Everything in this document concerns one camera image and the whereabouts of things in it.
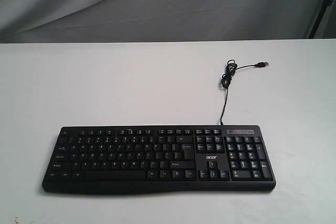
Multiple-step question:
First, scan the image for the grey backdrop cloth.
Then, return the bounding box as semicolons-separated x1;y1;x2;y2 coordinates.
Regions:
1;0;323;43

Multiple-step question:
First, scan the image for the black USB cable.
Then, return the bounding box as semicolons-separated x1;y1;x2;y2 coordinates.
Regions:
219;59;270;126

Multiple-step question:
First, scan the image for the black tripod stand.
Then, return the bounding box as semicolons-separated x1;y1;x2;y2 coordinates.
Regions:
308;0;334;39

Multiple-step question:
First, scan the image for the black acer keyboard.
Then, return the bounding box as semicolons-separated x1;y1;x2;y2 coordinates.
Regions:
42;125;276;195

